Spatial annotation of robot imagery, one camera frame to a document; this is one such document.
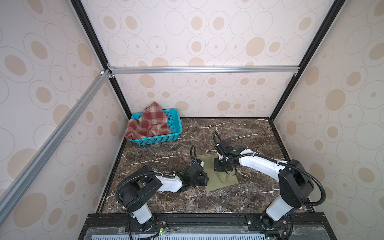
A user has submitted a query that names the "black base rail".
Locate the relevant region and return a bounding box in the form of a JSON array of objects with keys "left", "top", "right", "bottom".
[{"left": 79, "top": 212, "right": 336, "bottom": 240}]

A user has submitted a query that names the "left diagonal aluminium frame bar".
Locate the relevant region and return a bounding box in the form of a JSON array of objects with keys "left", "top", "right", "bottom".
[{"left": 1, "top": 69, "right": 112, "bottom": 225}]

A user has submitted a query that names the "olive green skirt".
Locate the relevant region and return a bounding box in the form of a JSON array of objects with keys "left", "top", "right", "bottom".
[{"left": 197, "top": 154, "right": 239, "bottom": 193}]

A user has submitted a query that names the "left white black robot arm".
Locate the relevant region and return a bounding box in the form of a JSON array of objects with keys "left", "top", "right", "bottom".
[{"left": 115, "top": 161, "right": 209, "bottom": 225}]

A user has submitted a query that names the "black corner post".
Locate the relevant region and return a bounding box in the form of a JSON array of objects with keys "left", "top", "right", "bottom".
[
  {"left": 70, "top": 0, "right": 132, "bottom": 119},
  {"left": 270, "top": 0, "right": 347, "bottom": 123}
]

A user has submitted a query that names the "teal plastic basket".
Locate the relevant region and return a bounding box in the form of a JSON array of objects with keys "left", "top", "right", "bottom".
[{"left": 129, "top": 109, "right": 182, "bottom": 146}]

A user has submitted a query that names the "red plaid skirt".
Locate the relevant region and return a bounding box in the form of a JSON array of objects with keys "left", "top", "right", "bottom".
[{"left": 125, "top": 102, "right": 172, "bottom": 140}]

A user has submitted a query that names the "horizontal aluminium frame bar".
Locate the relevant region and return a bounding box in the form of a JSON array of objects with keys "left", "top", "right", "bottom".
[{"left": 102, "top": 65, "right": 300, "bottom": 76}]

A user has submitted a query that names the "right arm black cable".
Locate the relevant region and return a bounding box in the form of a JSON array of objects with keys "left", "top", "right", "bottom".
[{"left": 212, "top": 130, "right": 327, "bottom": 207}]

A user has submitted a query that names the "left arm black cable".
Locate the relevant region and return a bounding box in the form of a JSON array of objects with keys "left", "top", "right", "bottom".
[{"left": 115, "top": 145, "right": 198, "bottom": 211}]

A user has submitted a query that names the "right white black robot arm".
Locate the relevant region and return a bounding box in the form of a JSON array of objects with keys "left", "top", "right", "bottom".
[{"left": 214, "top": 140, "right": 326, "bottom": 223}]

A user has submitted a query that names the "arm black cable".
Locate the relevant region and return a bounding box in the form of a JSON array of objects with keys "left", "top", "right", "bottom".
[
  {"left": 212, "top": 130, "right": 327, "bottom": 207},
  {"left": 115, "top": 145, "right": 198, "bottom": 211}
]

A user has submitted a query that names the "left black corner post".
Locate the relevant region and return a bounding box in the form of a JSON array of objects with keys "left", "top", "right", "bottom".
[{"left": 70, "top": 0, "right": 132, "bottom": 119}]

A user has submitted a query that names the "right black corner post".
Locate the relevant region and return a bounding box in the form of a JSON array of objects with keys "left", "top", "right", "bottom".
[{"left": 270, "top": 0, "right": 347, "bottom": 123}]

